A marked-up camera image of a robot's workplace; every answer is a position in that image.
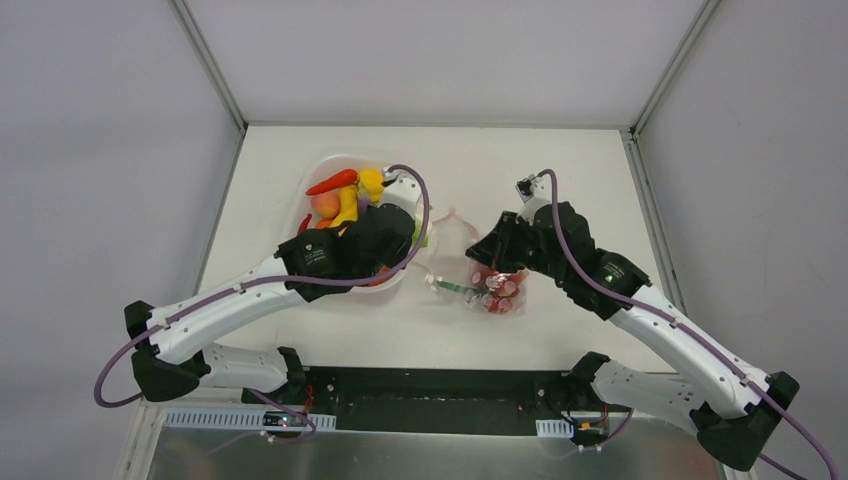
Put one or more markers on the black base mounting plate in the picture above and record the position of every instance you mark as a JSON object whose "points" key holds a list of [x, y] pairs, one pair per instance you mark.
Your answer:
{"points": [[469, 402]]}

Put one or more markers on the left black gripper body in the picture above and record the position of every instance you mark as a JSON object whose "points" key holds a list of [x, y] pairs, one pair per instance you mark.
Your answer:
{"points": [[382, 234]]}

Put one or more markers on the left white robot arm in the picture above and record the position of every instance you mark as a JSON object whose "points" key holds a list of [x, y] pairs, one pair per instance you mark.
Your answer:
{"points": [[176, 348]]}

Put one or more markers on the yellow bell pepper toy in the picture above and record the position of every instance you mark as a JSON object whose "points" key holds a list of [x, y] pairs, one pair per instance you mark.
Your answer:
{"points": [[370, 185]]}

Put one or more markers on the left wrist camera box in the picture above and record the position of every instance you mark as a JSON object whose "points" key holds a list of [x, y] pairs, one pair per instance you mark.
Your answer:
{"points": [[403, 191]]}

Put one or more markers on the white plastic food bin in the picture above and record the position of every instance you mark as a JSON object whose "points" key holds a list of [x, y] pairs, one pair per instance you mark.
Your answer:
{"points": [[325, 167]]}

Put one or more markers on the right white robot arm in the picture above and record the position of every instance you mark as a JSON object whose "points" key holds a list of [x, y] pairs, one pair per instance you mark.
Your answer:
{"points": [[719, 399]]}

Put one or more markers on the yellow banana toy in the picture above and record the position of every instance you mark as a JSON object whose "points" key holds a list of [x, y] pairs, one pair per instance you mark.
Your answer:
{"points": [[349, 206]]}

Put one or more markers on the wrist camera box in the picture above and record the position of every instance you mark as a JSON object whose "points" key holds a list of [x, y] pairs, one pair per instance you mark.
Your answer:
{"points": [[403, 191], [532, 190]]}

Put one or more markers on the clear pink-dotted zip bag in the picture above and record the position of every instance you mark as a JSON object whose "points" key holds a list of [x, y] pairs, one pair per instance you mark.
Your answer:
{"points": [[445, 256]]}

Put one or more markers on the red cherry bunch green stem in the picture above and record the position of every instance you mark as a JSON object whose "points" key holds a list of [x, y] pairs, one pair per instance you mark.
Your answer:
{"points": [[486, 290]]}

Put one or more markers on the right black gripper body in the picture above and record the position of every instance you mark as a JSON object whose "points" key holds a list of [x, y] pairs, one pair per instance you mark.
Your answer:
{"points": [[496, 240]]}

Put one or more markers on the peach toy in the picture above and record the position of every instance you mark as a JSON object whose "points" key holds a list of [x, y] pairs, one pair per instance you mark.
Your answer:
{"points": [[326, 205]]}

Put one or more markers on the red chili pepper toy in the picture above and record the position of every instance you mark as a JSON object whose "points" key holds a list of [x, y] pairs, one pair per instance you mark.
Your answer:
{"points": [[305, 223]]}

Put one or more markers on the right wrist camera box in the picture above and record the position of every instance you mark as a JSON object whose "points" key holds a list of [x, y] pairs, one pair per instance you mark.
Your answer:
{"points": [[532, 190]]}

